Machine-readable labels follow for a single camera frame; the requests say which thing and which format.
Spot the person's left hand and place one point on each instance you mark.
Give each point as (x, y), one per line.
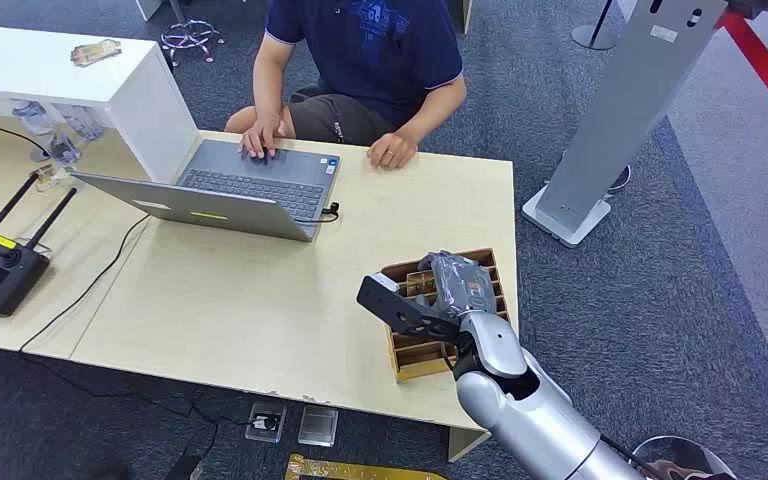
(390, 151)

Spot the clear plastic water bottle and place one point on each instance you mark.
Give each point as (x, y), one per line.
(31, 118)
(82, 122)

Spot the grey kiosk stand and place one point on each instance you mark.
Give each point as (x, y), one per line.
(622, 99)

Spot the person's right forearm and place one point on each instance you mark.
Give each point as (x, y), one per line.
(270, 79)

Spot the yellow patterned board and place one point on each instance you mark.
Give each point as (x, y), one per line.
(351, 470)

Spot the person's left forearm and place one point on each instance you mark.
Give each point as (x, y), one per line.
(434, 109)

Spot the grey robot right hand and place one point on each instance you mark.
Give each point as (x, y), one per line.
(460, 285)

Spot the chrome stool base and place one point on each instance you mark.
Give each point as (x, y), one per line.
(188, 36)

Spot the small clear plastic holder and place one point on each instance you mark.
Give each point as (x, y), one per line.
(49, 177)

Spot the small printed packet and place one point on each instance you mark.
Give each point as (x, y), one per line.
(96, 52)

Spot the clear floor socket box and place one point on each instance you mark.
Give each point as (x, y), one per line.
(266, 421)
(318, 426)

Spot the person's right hand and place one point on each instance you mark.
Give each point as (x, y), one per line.
(261, 139)

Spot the grey laptop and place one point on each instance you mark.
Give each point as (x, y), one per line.
(245, 192)

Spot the grey stanchion base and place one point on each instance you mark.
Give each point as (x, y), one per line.
(592, 33)

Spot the wooden slotted card box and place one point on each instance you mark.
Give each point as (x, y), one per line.
(417, 354)

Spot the white desk shelf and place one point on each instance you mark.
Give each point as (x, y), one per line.
(139, 112)

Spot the person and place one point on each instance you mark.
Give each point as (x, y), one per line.
(371, 60)

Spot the round grey robot base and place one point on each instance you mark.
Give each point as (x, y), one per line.
(685, 457)

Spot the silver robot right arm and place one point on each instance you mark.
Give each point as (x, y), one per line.
(530, 404)

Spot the tan card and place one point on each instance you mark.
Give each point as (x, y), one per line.
(419, 283)

